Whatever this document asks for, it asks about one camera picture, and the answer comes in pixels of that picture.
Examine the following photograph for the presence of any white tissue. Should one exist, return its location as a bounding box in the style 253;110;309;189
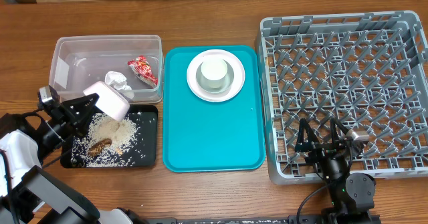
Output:
104;71;134;100

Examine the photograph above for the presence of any cream paper cup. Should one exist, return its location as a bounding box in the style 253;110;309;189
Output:
201;57;227;88

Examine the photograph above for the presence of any small pink bowl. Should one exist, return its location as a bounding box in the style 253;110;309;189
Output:
83;81;130;122

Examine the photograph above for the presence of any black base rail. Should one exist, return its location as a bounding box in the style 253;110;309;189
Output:
143;214;382;224

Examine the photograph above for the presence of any red snack wrapper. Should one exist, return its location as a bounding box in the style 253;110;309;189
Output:
127;55;158;88

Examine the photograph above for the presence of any brown food scrap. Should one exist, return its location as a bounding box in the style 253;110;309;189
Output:
88;138;112;157

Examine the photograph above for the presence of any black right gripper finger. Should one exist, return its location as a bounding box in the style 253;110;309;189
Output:
297;118;319;144
330;118;349;143

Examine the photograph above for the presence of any rice pile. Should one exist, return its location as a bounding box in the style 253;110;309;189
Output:
70;112;158;167

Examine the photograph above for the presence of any white plate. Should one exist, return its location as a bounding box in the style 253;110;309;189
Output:
186;49;245;102

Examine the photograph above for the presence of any teal tray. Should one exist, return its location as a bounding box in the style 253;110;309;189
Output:
163;45;265;173

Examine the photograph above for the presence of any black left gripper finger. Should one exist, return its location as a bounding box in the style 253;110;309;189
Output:
62;93;99;117
72;114;92;137

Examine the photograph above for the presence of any grey dish rack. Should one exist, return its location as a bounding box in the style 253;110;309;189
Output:
256;11;427;185

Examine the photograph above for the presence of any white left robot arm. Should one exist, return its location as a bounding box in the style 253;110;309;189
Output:
1;89;145;223

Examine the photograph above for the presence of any black tray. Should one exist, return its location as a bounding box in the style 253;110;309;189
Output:
60;104;159;169

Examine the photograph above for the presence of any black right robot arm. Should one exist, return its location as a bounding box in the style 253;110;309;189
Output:
295;118;381;223

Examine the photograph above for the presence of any clear plastic bin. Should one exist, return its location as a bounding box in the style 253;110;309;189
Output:
49;35;164;104

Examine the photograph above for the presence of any white bowl under cup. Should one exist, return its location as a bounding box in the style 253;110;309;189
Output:
196;63;234;94

